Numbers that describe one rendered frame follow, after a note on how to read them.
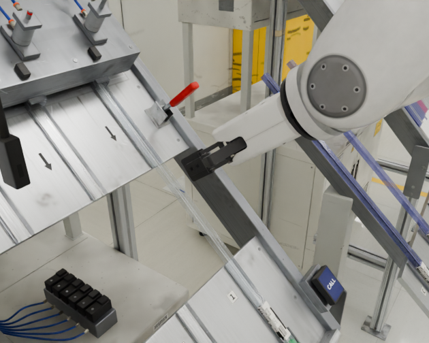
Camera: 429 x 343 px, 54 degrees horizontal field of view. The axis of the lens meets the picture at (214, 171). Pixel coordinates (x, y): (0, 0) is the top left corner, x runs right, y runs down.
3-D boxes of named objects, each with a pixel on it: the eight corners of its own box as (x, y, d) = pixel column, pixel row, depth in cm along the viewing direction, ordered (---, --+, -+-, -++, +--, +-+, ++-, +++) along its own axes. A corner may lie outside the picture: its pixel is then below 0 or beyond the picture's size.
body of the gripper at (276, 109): (316, 60, 47) (247, 103, 55) (273, 82, 40) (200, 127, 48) (348, 119, 48) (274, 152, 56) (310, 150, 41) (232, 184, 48)
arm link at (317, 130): (329, 48, 45) (306, 62, 48) (292, 66, 39) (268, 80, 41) (364, 116, 46) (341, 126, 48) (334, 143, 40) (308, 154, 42)
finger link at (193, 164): (217, 139, 48) (183, 158, 53) (201, 148, 46) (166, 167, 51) (231, 162, 49) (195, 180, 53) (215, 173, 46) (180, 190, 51)
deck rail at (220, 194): (314, 334, 72) (341, 327, 68) (309, 341, 71) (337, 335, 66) (74, 11, 76) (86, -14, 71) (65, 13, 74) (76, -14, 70)
